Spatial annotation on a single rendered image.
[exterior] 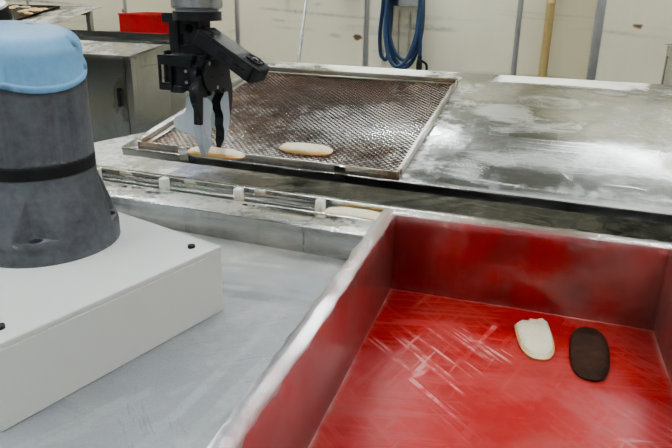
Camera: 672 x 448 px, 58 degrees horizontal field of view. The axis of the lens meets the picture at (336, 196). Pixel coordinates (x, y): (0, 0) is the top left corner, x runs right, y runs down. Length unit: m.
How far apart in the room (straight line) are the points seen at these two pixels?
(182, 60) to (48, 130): 0.33
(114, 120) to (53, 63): 3.17
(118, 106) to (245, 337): 3.16
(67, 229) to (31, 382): 0.16
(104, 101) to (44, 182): 3.18
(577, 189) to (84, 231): 0.68
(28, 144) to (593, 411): 0.58
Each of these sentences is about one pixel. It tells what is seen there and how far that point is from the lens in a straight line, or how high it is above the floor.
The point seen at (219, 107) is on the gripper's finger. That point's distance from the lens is 0.97.
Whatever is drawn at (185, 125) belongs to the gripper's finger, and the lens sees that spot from 0.96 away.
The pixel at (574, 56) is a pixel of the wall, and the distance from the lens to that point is 4.52.
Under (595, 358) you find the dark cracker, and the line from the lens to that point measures 0.66.
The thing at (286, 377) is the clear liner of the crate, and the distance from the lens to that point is 0.43.
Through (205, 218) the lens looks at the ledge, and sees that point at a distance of 0.91.
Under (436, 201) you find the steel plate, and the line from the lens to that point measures 1.08.
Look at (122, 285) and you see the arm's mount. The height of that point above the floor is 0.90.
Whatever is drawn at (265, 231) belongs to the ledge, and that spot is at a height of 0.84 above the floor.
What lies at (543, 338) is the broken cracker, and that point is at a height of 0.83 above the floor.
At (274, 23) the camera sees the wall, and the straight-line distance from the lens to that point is 5.02.
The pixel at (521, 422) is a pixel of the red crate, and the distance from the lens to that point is 0.57.
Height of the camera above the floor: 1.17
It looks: 19 degrees down
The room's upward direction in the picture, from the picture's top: 1 degrees clockwise
